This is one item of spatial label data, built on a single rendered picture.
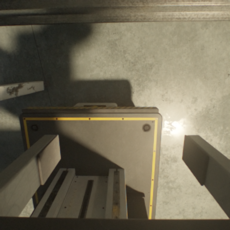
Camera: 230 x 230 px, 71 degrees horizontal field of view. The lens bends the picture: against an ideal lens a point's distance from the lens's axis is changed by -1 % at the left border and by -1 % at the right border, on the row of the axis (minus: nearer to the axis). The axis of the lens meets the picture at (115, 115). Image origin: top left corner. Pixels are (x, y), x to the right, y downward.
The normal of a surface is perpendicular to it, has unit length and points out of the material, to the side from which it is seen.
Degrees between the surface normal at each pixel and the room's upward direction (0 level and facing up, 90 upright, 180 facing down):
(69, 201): 90
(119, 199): 90
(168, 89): 0
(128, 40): 0
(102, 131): 0
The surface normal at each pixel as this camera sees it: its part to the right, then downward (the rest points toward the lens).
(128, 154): -0.02, 0.25
